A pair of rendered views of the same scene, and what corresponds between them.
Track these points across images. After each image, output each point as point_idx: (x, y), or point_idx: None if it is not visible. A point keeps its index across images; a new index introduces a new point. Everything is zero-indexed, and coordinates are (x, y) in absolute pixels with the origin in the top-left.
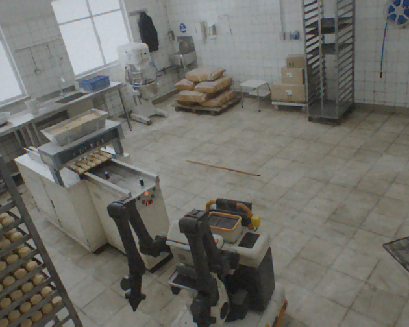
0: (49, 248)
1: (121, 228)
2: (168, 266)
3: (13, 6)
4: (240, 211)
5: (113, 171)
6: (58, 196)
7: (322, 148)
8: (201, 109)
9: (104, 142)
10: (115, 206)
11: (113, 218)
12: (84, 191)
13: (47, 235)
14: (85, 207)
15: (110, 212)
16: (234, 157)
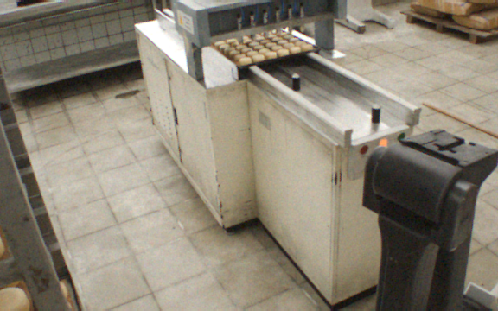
0: (152, 194)
1: (406, 271)
2: (369, 308)
3: None
4: None
5: (309, 79)
6: (188, 104)
7: None
8: (454, 28)
9: (304, 15)
10: (418, 167)
11: (387, 218)
12: (240, 104)
13: (156, 169)
14: (233, 137)
15: (379, 187)
16: None
